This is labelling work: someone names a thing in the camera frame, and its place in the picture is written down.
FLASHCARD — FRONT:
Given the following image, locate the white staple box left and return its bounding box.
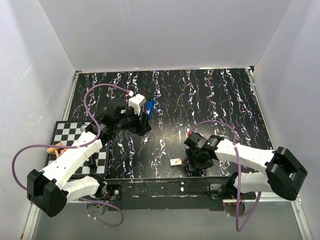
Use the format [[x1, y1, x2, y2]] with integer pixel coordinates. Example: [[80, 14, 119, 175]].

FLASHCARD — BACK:
[[169, 158, 182, 167]]

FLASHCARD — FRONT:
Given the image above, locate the blue black stapler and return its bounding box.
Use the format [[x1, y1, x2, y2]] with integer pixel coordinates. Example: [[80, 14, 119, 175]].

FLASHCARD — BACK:
[[145, 100, 156, 119]]

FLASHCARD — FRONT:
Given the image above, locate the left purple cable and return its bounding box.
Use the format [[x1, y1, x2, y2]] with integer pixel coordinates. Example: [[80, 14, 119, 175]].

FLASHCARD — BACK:
[[11, 83, 135, 228]]

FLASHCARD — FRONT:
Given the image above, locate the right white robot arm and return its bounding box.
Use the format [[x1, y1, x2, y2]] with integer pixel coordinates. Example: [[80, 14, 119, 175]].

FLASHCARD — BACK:
[[184, 132, 308, 201]]

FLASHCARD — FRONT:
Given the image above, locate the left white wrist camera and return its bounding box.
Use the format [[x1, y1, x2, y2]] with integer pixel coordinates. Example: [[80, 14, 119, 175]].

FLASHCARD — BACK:
[[128, 94, 147, 116]]

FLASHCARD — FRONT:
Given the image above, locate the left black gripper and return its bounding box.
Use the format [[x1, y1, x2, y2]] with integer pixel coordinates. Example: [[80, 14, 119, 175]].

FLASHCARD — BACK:
[[115, 104, 152, 136]]

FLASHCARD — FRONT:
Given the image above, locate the silver metal knob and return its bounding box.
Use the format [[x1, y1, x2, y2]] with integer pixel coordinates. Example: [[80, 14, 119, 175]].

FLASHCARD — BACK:
[[80, 124, 88, 133]]

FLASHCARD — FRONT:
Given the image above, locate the purple cable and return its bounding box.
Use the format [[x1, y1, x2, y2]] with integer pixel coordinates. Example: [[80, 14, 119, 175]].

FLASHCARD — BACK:
[[11, 83, 135, 228], [189, 120, 262, 232]]

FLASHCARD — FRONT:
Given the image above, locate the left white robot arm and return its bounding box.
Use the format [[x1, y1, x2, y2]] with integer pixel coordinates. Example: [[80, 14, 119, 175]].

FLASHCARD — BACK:
[[27, 94, 152, 217]]

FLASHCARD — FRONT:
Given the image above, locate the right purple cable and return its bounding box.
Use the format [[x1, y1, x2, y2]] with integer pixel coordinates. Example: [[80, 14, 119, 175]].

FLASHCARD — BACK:
[[189, 120, 262, 232]]

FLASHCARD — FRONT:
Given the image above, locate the red owl toy block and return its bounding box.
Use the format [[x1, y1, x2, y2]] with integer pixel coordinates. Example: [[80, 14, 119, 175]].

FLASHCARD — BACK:
[[59, 148, 67, 155]]

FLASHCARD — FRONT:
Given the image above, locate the wooden toy hammer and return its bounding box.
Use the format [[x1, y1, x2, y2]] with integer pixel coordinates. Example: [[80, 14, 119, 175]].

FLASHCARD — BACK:
[[46, 142, 62, 158]]

